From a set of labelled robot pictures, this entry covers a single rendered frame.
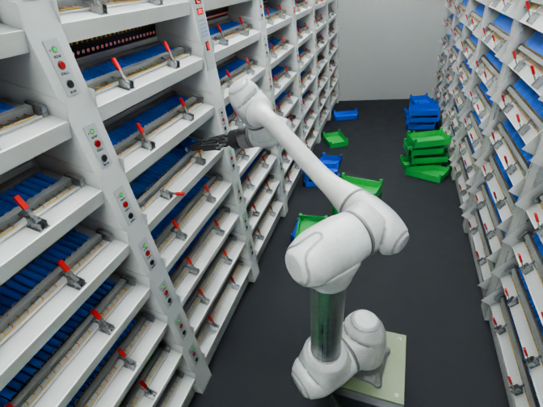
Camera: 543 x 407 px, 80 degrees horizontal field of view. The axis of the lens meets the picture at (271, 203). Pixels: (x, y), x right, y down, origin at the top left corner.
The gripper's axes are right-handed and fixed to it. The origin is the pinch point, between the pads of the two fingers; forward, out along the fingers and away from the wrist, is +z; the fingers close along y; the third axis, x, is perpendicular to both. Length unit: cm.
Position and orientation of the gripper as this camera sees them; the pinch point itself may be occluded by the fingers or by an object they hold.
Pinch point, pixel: (198, 145)
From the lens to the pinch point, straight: 141.9
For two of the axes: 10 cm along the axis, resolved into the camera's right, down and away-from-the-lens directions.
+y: 3.1, -5.7, 7.6
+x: -2.9, -8.2, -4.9
